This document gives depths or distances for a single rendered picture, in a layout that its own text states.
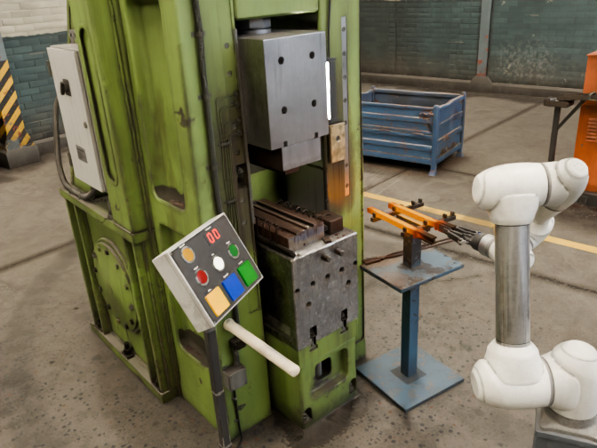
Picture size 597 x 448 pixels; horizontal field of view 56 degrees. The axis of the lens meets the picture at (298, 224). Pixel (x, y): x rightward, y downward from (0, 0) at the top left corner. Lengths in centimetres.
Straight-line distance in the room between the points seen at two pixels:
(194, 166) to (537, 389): 137
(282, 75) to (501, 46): 802
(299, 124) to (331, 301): 81
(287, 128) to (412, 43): 865
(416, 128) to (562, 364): 433
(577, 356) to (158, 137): 174
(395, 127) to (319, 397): 385
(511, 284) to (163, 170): 147
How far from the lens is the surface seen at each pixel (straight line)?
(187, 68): 207
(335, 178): 261
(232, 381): 255
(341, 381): 285
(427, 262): 279
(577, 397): 197
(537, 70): 981
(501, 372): 187
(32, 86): 815
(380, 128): 616
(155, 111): 243
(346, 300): 261
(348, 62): 257
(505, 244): 179
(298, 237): 234
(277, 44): 211
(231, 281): 194
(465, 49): 1024
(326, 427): 284
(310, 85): 223
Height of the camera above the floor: 196
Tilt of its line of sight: 24 degrees down
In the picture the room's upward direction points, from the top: 3 degrees counter-clockwise
